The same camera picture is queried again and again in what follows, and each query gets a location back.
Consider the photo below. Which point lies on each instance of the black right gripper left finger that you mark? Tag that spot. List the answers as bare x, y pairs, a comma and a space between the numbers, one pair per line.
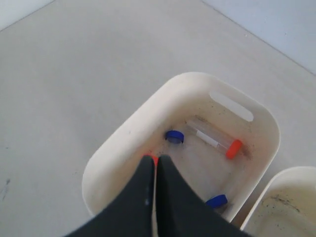
130, 213

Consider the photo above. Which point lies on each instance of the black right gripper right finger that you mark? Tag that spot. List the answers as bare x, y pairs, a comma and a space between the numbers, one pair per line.
179, 210

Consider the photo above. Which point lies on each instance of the blue-capped tube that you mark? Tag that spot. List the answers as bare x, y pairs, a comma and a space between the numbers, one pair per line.
220, 204

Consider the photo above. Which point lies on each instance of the orange-capped tube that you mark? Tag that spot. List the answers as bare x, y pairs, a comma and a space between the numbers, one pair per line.
153, 157

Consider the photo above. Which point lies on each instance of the cream plastic bin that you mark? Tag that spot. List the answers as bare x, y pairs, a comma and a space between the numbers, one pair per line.
209, 173
286, 207

